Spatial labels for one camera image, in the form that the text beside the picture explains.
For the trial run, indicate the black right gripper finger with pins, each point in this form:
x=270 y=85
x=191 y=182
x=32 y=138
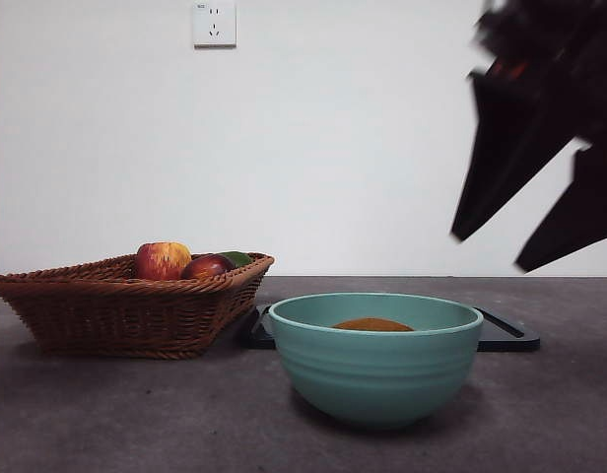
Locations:
x=500 y=162
x=589 y=207

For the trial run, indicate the yellow-brown oval fruit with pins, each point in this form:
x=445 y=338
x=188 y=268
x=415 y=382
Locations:
x=372 y=325

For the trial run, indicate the teal ceramic bowl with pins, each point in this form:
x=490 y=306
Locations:
x=377 y=374

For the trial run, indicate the dark green rectangular tray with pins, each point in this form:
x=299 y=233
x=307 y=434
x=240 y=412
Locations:
x=505 y=337

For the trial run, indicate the green fruit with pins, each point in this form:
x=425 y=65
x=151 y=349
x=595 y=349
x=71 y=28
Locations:
x=239 y=258

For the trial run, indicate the dark red round fruit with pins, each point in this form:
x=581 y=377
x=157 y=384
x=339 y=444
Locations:
x=207 y=267

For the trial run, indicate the red yellow streaked apple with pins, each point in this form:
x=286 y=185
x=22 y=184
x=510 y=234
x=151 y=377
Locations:
x=160 y=261

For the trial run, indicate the brown wicker basket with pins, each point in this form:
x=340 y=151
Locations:
x=111 y=315

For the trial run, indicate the white wall socket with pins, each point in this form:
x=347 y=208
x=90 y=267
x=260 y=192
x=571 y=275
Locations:
x=215 y=24

